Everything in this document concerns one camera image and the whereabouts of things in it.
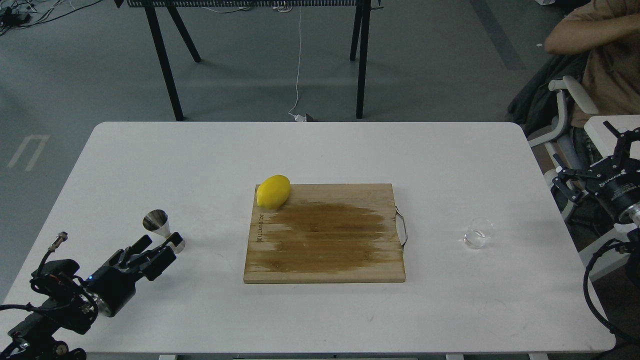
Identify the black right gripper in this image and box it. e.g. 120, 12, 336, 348
551, 121, 640, 224

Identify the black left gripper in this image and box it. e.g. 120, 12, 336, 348
84, 232, 184, 318

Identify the steel double jigger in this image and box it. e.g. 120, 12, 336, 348
142, 209, 186, 255

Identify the small clear glass cup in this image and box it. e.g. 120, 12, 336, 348
463, 218, 495, 249

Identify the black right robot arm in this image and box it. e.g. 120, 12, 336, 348
546, 115, 639, 347

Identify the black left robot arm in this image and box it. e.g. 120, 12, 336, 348
1, 231, 185, 360

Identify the white office chair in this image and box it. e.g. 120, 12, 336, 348
505, 52, 602, 169

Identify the seated person in tan shirt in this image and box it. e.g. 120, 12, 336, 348
544, 0, 640, 128

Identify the yellow lemon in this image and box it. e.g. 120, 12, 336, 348
255, 174, 291, 210

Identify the wooden cutting board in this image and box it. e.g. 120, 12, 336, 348
243, 183, 406, 284

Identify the black metal background table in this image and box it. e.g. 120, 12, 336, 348
114, 0, 383, 122

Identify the white power cable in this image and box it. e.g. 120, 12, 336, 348
287, 6, 307, 122

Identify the floor cable bundle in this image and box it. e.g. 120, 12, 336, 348
0, 0, 103, 36

